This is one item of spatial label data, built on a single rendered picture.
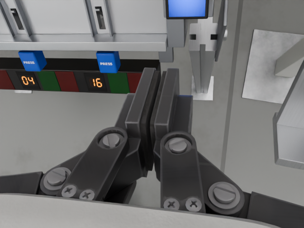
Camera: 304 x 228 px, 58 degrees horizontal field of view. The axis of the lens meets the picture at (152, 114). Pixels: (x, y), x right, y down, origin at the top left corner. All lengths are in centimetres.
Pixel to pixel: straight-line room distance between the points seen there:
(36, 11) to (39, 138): 90
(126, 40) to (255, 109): 78
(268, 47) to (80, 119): 76
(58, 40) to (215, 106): 77
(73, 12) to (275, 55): 84
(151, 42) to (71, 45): 10
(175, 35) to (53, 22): 15
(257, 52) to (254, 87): 12
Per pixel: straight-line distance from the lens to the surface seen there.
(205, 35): 42
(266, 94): 106
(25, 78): 47
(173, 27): 32
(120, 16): 34
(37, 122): 124
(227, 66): 106
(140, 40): 33
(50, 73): 44
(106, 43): 34
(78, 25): 36
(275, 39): 110
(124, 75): 39
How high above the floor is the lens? 104
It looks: 80 degrees down
